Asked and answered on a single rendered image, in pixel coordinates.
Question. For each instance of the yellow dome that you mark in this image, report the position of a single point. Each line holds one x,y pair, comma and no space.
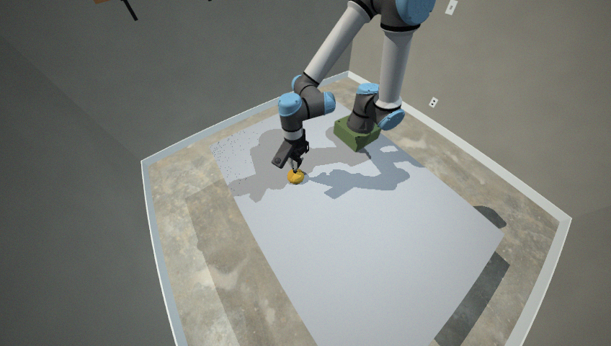
295,177

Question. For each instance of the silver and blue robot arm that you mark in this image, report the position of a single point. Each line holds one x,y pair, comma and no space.
374,103

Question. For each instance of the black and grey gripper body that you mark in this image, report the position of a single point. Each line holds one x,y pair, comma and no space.
301,146

